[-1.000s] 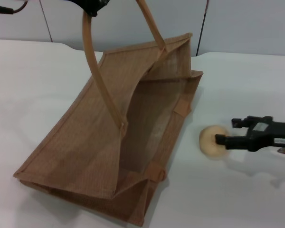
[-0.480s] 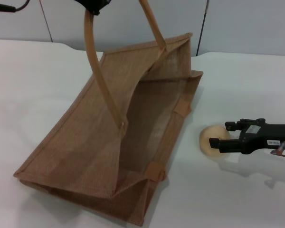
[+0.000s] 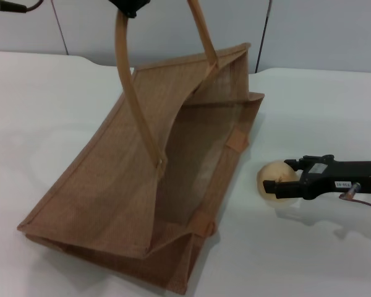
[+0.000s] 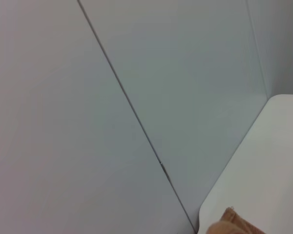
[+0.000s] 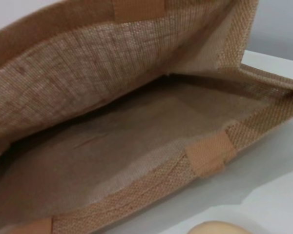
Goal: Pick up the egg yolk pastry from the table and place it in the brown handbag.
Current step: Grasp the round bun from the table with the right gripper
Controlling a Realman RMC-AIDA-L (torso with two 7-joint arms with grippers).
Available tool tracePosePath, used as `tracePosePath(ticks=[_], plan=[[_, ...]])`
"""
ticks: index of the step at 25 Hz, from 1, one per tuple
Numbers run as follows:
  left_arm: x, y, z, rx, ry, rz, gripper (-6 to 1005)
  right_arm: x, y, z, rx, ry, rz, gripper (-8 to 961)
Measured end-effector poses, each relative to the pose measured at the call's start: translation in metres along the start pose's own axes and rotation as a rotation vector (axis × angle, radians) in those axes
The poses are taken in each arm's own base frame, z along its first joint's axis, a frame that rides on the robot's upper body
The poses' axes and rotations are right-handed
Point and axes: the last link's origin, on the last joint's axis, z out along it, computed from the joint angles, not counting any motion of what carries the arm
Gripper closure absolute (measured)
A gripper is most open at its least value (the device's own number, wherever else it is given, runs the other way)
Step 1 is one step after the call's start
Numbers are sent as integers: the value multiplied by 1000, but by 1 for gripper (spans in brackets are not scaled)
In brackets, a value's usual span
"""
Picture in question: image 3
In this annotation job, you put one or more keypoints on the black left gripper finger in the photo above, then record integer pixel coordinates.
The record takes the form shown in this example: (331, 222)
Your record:
(130, 6)

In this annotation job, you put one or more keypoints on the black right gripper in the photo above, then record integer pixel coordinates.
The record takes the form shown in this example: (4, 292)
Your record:
(337, 178)

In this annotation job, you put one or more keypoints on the round egg yolk pastry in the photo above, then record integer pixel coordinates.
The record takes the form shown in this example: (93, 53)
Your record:
(275, 172)

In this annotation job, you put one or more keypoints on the brown woven handbag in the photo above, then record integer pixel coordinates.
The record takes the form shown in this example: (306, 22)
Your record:
(111, 173)

